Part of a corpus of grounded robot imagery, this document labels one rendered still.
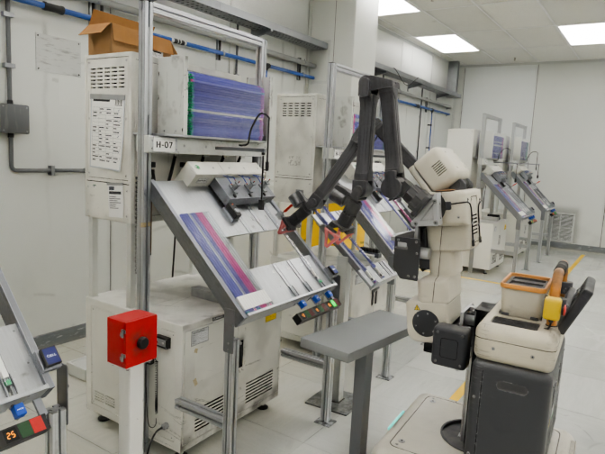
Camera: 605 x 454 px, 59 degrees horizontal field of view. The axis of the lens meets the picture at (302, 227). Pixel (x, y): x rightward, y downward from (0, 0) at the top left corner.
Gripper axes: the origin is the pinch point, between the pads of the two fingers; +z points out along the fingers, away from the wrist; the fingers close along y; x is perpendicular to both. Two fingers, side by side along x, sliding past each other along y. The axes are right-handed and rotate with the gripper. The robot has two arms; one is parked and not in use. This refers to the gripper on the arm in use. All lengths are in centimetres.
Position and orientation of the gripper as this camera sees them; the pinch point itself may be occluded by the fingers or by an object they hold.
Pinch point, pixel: (280, 232)
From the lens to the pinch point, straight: 260.8
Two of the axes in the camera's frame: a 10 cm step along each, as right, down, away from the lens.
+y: -5.4, 0.7, -8.4
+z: -6.7, 5.7, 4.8
